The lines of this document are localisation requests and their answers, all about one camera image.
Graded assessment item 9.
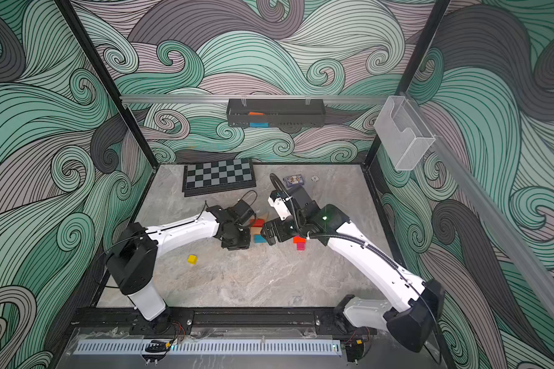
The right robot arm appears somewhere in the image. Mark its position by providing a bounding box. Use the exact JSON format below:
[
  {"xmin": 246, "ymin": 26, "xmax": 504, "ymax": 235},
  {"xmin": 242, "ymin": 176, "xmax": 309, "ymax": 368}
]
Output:
[{"xmin": 261, "ymin": 204, "xmax": 445, "ymax": 353}]

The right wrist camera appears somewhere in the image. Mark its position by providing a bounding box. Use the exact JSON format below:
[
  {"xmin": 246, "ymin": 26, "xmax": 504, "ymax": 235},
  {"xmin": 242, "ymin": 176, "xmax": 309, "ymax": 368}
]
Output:
[{"xmin": 268, "ymin": 173, "xmax": 319, "ymax": 224}]

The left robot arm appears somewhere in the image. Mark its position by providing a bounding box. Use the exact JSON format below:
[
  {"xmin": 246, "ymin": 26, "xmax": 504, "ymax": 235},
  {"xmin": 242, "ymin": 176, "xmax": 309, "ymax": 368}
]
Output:
[{"xmin": 105, "ymin": 201, "xmax": 256, "ymax": 322}]

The white perforated cable duct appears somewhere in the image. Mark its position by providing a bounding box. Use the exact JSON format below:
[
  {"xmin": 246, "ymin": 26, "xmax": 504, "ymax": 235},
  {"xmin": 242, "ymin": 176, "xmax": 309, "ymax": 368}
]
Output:
[{"xmin": 72, "ymin": 338, "xmax": 343, "ymax": 356}]

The black wall tray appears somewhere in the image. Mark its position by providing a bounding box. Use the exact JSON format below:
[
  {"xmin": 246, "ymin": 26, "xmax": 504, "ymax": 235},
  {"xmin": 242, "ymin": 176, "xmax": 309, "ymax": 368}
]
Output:
[{"xmin": 226, "ymin": 99, "xmax": 326, "ymax": 132}]

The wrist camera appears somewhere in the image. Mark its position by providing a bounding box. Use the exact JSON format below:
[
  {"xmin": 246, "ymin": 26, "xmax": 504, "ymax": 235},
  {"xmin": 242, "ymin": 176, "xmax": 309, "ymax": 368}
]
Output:
[
  {"xmin": 268, "ymin": 173, "xmax": 319, "ymax": 224},
  {"xmin": 231, "ymin": 190, "xmax": 258, "ymax": 228}
]

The clear acrylic holder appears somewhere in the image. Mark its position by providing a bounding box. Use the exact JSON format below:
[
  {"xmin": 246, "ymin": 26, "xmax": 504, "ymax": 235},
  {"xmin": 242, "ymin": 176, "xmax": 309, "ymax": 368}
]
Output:
[{"xmin": 374, "ymin": 95, "xmax": 436, "ymax": 172}]

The red rectangular block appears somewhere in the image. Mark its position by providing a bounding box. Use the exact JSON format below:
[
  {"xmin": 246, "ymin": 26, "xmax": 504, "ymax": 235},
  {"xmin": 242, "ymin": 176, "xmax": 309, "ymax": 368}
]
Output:
[{"xmin": 252, "ymin": 219, "xmax": 265, "ymax": 228}]

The black grey chessboard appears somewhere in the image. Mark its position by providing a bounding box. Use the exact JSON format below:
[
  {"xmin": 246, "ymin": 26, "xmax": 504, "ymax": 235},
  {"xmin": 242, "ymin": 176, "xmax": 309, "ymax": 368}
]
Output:
[{"xmin": 183, "ymin": 158, "xmax": 256, "ymax": 197}]

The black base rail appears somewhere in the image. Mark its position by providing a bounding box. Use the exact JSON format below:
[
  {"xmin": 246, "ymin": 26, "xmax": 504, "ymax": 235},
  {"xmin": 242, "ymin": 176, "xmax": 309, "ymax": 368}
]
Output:
[{"xmin": 71, "ymin": 307, "xmax": 392, "ymax": 335}]

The orange block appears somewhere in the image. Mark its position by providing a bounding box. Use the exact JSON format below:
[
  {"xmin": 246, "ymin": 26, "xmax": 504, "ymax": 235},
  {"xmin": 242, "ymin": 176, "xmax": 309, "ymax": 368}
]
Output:
[{"xmin": 293, "ymin": 236, "xmax": 306, "ymax": 244}]

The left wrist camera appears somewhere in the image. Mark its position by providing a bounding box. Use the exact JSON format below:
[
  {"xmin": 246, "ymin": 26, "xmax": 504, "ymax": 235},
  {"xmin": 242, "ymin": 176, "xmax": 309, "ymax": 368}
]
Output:
[{"xmin": 231, "ymin": 190, "xmax": 258, "ymax": 228}]

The playing card box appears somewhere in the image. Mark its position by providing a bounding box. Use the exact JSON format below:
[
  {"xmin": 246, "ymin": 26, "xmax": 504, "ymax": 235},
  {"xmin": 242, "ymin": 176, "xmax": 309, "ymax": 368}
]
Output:
[{"xmin": 283, "ymin": 175, "xmax": 305, "ymax": 188}]

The teal small block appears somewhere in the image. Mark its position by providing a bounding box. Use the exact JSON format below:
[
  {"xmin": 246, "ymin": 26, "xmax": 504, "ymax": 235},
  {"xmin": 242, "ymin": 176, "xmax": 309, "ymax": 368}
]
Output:
[{"xmin": 253, "ymin": 235, "xmax": 267, "ymax": 244}]

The aluminium wall rail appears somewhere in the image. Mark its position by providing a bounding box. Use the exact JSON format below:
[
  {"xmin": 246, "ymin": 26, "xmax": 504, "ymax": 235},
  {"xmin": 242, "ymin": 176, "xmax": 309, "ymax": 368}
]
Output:
[{"xmin": 120, "ymin": 94, "xmax": 388, "ymax": 105}]

